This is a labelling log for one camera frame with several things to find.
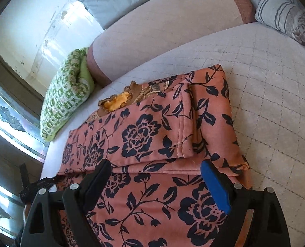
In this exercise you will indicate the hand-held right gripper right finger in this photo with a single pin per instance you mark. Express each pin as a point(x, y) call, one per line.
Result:
point(214, 180)

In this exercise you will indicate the pink backrest cushion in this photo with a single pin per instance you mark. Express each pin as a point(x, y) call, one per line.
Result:
point(168, 25)

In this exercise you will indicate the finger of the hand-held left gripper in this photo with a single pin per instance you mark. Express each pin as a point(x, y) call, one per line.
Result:
point(39, 182)

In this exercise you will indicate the striped grey pillow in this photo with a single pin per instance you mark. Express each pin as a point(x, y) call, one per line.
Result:
point(281, 15)

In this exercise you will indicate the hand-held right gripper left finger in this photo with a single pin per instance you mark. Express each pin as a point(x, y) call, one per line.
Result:
point(102, 171)

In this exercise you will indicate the orange floral garment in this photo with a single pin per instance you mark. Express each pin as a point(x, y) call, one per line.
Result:
point(152, 133)

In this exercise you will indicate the green patterned pillow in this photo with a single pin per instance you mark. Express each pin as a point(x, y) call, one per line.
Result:
point(62, 95)

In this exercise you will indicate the dark door with glass panels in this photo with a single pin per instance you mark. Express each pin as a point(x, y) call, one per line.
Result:
point(5, 123)

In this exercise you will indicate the white quilted bed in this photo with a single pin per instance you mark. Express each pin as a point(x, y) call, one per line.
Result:
point(271, 103)

